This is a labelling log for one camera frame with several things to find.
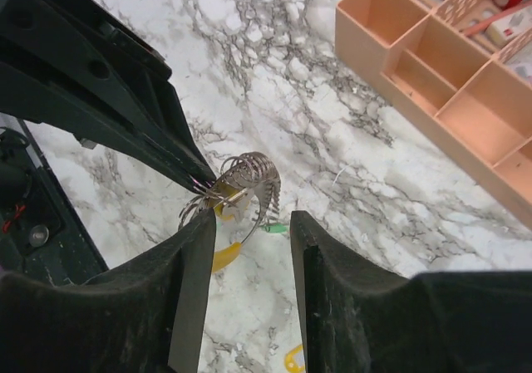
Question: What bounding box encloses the metal keyring with yellow grip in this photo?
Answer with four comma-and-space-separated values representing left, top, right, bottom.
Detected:
178, 151, 281, 272

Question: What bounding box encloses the small white red box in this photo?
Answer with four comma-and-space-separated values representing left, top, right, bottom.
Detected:
485, 7, 532, 48

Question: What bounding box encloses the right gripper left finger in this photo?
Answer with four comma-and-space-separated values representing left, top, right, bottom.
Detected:
1, 210, 216, 372

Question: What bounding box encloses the yellow tag key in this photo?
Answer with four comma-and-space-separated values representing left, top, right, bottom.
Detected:
284, 344, 306, 373
214, 189, 254, 223

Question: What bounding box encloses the peach desk organizer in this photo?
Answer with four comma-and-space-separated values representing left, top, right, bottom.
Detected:
335, 0, 531, 225

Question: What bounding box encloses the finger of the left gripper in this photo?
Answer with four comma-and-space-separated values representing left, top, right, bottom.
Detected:
1, 0, 215, 182
1, 61, 208, 193

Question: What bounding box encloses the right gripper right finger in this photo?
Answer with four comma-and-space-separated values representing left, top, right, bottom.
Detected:
290, 211, 531, 372

